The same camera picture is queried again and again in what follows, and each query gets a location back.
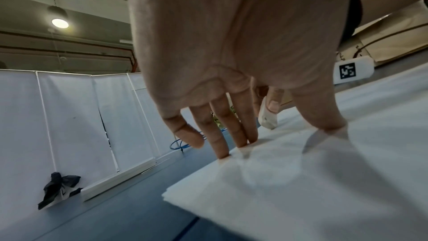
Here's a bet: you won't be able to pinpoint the person's left hand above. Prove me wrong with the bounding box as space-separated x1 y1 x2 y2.
122 0 352 159

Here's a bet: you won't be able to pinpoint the person's right hand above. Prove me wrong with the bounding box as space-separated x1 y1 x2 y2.
251 77 285 116

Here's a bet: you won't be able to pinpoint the small white cloth piece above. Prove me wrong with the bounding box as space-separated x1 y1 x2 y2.
258 96 279 130

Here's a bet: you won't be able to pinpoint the green plant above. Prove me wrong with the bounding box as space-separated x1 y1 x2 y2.
211 105 242 133

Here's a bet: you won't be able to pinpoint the brown cardboard box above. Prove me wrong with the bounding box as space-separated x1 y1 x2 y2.
336 0 428 69

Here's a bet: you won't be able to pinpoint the round ceiling lamp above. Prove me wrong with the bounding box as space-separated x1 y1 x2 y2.
47 5 71 29

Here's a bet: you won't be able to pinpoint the white flat boards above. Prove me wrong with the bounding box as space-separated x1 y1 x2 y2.
81 154 174 203

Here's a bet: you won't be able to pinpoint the white partition screen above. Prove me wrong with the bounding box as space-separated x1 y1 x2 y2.
0 68 178 209

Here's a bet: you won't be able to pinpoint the black crumpled bag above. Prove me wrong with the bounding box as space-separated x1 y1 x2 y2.
37 172 83 211

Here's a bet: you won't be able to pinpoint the blue cable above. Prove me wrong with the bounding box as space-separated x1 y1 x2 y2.
169 131 205 152

